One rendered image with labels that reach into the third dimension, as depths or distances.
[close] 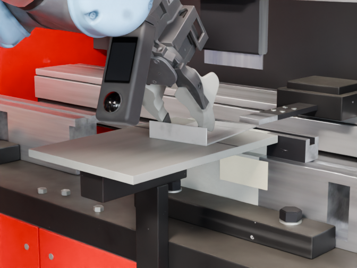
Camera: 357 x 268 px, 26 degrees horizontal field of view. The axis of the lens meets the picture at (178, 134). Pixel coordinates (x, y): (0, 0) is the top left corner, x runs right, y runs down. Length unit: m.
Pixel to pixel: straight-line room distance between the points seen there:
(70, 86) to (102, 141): 0.71
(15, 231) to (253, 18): 0.50
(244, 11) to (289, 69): 0.60
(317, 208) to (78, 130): 0.48
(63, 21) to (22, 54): 1.24
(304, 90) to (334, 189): 0.28
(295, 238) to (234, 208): 0.11
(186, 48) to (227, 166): 0.21
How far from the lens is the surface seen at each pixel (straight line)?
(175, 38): 0.88
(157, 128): 0.98
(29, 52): 1.89
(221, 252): 0.95
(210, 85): 0.94
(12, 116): 1.40
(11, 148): 1.39
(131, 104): 0.83
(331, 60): 1.56
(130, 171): 0.83
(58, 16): 0.63
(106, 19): 0.61
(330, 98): 1.19
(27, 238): 1.22
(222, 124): 1.06
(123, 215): 1.09
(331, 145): 1.26
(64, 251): 1.16
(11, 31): 0.73
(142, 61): 0.84
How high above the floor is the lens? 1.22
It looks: 13 degrees down
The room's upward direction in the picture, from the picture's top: straight up
